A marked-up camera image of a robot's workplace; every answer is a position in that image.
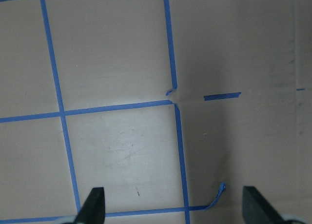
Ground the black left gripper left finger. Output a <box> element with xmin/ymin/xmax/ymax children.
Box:
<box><xmin>73</xmin><ymin>187</ymin><xmax>105</xmax><ymax>224</ymax></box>

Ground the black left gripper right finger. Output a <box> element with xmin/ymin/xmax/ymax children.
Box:
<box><xmin>242</xmin><ymin>186</ymin><xmax>288</xmax><ymax>224</ymax></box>

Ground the brown paper table cover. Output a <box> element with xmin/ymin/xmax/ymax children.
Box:
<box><xmin>0</xmin><ymin>0</ymin><xmax>312</xmax><ymax>224</ymax></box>

